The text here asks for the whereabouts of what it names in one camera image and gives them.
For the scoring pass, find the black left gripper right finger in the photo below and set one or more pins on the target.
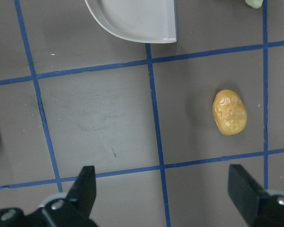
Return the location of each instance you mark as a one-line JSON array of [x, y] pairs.
[[257, 206]]

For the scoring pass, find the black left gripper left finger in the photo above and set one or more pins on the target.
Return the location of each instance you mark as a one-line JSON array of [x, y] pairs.
[[72, 210]]

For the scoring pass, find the beige plastic dustpan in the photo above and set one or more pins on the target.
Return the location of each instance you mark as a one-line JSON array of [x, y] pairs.
[[141, 21]]

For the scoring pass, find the pale green curved pastry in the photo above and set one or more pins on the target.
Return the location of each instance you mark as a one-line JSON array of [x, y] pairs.
[[255, 4]]

